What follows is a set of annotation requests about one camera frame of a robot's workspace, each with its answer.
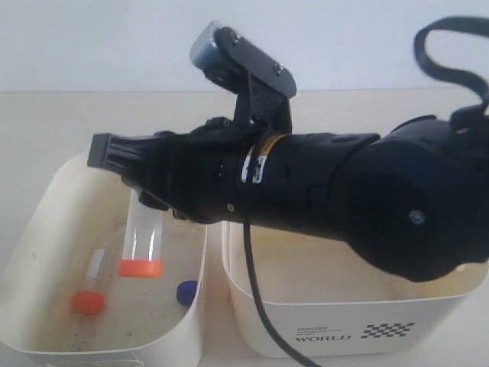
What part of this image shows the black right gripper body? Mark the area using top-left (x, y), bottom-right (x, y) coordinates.
top-left (141, 116), bottom-right (268, 225)

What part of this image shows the clear tube orange cap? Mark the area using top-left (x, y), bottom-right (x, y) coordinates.
top-left (118, 190), bottom-right (164, 278)
top-left (70, 248), bottom-right (105, 316)

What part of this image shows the clear tube blue cap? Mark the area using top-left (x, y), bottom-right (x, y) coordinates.
top-left (176, 280), bottom-right (199, 307)

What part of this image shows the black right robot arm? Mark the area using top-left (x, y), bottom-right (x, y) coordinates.
top-left (87, 115), bottom-right (488, 282)

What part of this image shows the cream plastic bin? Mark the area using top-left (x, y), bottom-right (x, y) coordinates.
top-left (1, 154), bottom-right (206, 366)
top-left (221, 219), bottom-right (489, 359)

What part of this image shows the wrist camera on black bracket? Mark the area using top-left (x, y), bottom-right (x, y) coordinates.
top-left (189, 21), bottom-right (297, 134)

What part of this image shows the flat black ribbon cable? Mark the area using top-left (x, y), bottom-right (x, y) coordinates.
top-left (414, 15), bottom-right (489, 112)

